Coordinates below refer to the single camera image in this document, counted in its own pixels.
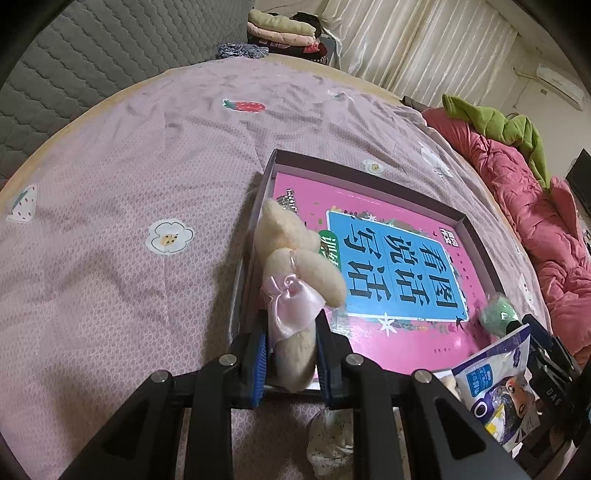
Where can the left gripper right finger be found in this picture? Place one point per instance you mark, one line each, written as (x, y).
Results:
(405, 426)

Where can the blue patterned cloth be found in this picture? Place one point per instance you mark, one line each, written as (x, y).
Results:
(240, 49)

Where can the floral cream scrunchie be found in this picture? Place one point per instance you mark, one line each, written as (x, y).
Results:
(330, 444)

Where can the red pink comforter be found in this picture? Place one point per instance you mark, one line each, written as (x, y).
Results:
(545, 221)

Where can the stack of folded clothes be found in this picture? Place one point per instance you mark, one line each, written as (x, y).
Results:
(300, 35)

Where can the green sponge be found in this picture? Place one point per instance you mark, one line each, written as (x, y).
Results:
(498, 316)

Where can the green garment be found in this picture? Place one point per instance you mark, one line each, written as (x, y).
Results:
(517, 131)

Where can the shallow dark cardboard box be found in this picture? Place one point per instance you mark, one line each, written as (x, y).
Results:
(360, 182)

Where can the beige mouse plush pink dress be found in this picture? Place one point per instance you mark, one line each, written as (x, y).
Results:
(298, 283)

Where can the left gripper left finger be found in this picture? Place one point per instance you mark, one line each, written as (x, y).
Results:
(182, 421)

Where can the pink patterned bedsheet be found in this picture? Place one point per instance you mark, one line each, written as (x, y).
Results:
(128, 261)

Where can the pink blue book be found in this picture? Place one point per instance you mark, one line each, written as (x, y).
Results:
(413, 289)

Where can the grey quilted headboard cover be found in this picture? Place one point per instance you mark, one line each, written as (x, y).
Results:
(61, 58)

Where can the purple cartoon snack bag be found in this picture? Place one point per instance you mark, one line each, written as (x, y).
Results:
(493, 386)

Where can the black wall television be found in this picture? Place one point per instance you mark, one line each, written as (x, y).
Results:
(579, 180)

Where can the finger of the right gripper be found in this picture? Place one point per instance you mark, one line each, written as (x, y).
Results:
(531, 364)
(553, 348)

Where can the white striped curtain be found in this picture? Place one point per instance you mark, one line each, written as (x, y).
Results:
(421, 49)

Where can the white air conditioner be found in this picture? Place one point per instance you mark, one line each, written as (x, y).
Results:
(566, 89)

